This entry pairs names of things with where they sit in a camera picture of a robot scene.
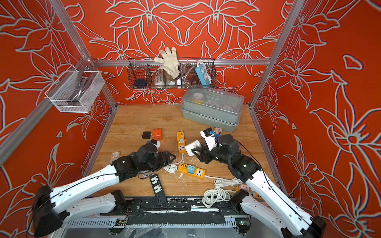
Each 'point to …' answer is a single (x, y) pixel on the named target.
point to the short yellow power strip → (181, 142)
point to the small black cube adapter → (146, 135)
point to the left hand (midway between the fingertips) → (174, 158)
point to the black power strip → (159, 191)
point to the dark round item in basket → (140, 83)
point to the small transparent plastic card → (115, 155)
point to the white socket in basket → (159, 80)
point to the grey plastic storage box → (220, 109)
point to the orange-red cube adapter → (157, 134)
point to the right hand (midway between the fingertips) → (193, 148)
